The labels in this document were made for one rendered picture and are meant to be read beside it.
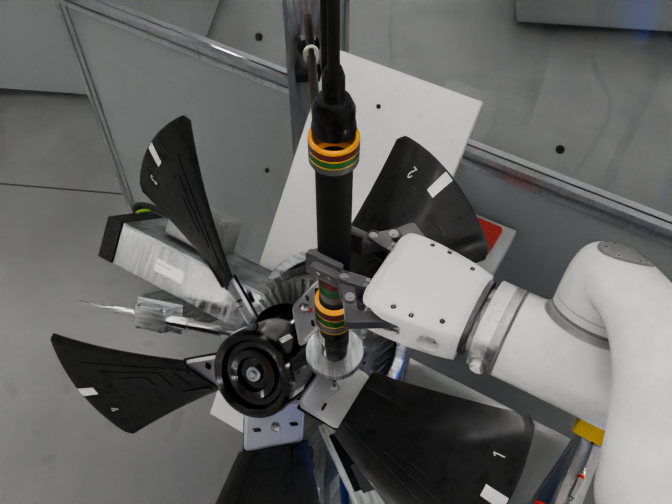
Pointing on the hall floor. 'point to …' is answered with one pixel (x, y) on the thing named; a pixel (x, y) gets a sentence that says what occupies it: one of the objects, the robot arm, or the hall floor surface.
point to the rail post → (553, 475)
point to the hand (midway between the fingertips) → (336, 252)
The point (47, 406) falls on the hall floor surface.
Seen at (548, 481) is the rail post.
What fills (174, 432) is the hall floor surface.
